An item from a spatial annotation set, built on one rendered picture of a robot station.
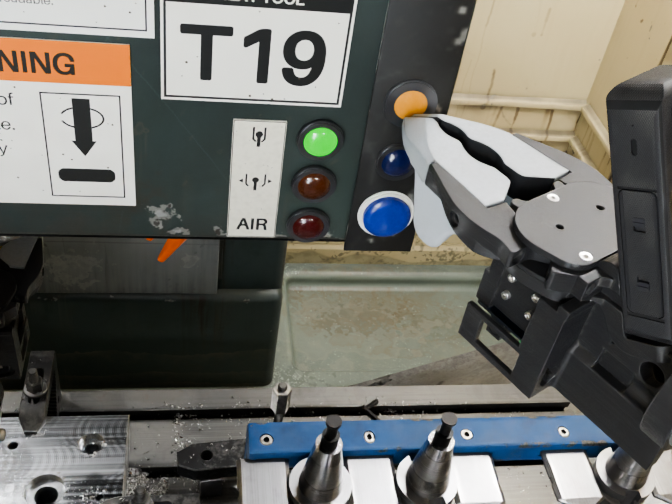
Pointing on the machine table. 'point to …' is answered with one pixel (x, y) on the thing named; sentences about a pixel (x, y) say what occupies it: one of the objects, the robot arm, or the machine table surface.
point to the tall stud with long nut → (280, 400)
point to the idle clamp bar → (223, 463)
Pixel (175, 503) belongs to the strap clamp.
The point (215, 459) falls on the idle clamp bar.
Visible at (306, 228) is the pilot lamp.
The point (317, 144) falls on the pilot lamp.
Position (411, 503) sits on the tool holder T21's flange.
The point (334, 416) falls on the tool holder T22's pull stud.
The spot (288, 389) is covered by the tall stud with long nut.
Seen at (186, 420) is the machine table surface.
